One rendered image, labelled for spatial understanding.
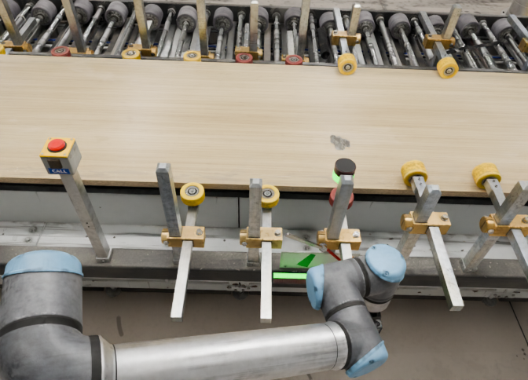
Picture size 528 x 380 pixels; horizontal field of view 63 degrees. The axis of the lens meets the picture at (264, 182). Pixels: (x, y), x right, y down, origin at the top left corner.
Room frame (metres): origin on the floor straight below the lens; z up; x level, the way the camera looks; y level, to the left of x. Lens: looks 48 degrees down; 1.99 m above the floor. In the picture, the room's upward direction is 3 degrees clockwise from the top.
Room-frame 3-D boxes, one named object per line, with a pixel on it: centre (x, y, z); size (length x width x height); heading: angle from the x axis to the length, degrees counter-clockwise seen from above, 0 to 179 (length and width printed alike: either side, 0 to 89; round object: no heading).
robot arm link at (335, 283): (0.47, -0.17, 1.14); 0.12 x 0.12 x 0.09; 18
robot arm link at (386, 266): (0.52, -0.28, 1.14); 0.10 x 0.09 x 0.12; 108
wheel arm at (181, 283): (0.73, 0.23, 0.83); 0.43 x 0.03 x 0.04; 2
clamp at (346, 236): (0.81, -0.25, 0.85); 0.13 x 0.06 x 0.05; 92
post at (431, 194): (0.82, -0.48, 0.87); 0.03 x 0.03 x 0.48; 2
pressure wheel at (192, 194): (0.93, 0.24, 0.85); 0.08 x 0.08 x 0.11
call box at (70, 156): (0.78, 0.53, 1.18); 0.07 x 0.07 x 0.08; 2
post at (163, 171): (0.79, 0.27, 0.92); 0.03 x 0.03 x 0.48; 2
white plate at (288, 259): (0.78, -0.20, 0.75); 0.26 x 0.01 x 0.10; 92
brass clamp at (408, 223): (0.82, -0.50, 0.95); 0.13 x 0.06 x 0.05; 92
